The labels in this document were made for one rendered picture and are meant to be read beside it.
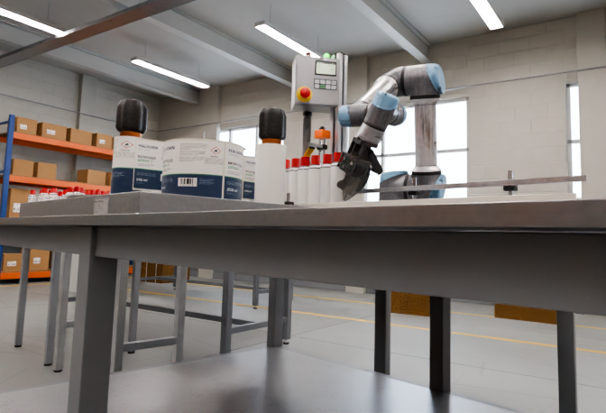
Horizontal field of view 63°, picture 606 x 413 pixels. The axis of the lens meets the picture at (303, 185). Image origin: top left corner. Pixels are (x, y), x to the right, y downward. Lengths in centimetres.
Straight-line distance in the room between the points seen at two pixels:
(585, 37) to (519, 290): 687
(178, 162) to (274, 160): 33
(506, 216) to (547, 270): 6
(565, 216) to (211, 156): 93
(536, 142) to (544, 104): 51
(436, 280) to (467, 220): 8
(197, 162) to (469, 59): 662
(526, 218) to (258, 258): 36
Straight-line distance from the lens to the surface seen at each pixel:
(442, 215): 43
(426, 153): 197
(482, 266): 46
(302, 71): 188
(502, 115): 725
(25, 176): 865
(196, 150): 120
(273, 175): 143
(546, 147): 706
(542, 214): 40
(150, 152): 149
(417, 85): 196
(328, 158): 168
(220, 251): 72
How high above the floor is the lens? 80
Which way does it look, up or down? 6 degrees up
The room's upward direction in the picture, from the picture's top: 2 degrees clockwise
